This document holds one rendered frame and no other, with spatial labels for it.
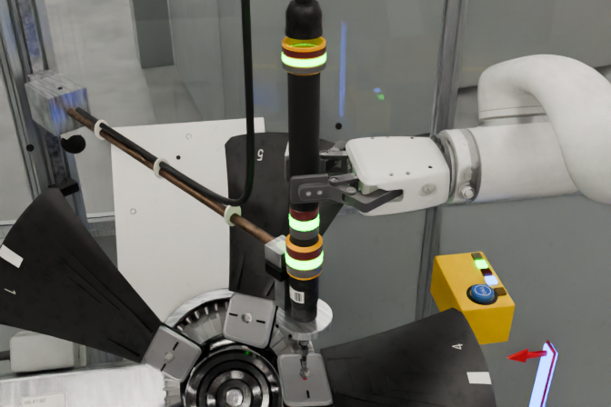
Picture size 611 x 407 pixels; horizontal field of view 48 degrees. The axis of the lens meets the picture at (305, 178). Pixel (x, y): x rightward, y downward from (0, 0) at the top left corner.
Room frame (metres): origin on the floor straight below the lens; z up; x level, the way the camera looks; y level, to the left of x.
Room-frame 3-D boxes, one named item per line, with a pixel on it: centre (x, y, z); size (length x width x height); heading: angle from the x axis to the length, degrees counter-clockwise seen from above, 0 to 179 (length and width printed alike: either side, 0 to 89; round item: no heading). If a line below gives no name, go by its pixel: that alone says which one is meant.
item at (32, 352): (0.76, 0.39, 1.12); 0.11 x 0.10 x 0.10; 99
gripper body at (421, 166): (0.67, -0.11, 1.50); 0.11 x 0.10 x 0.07; 99
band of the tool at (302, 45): (0.65, 0.00, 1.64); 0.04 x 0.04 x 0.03
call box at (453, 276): (0.99, -0.31, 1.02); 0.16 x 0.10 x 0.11; 9
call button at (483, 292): (0.95, -0.32, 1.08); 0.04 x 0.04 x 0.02
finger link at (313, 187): (0.62, -0.02, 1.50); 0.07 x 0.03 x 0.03; 99
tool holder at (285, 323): (0.65, 0.01, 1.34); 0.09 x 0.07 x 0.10; 44
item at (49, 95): (1.10, 0.43, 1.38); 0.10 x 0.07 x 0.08; 44
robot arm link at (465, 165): (0.67, -0.17, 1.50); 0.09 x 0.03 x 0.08; 9
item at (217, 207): (0.87, 0.21, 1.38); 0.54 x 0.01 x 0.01; 44
